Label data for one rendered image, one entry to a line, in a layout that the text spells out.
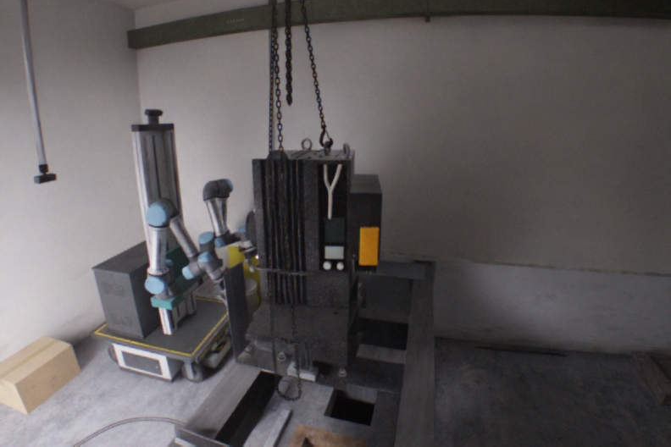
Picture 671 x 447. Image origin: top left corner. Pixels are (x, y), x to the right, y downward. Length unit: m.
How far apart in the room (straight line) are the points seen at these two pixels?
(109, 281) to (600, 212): 3.52
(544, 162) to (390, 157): 1.13
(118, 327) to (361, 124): 2.34
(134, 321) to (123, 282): 0.30
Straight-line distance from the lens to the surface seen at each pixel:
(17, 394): 2.86
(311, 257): 1.46
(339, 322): 1.48
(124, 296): 2.50
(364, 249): 1.31
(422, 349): 1.75
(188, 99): 3.13
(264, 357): 1.67
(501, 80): 2.50
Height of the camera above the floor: 1.77
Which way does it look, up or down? 13 degrees down
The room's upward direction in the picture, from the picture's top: straight up
